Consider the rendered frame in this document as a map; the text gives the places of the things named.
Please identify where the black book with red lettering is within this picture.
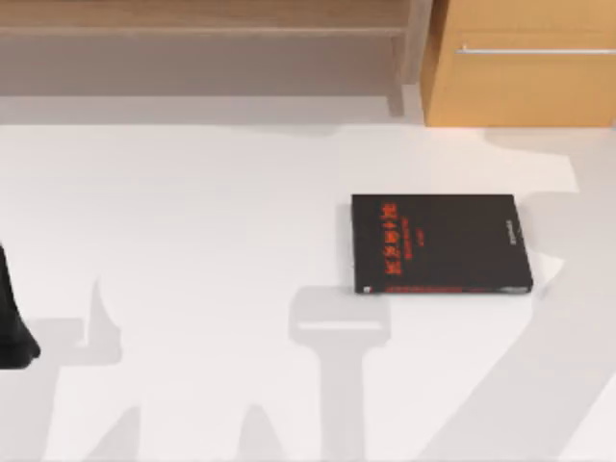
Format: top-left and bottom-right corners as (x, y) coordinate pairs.
(350, 192), (534, 296)

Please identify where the open wooden shelf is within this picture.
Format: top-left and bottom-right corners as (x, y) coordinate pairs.
(0, 0), (433, 117)

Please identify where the light wooden cupboard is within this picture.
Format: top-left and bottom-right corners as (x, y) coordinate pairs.
(419, 0), (616, 129)

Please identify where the wooden drawer front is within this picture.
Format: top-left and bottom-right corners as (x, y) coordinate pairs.
(455, 29), (616, 88)

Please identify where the long metal handle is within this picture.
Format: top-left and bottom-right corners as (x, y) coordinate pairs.
(455, 43), (616, 56)

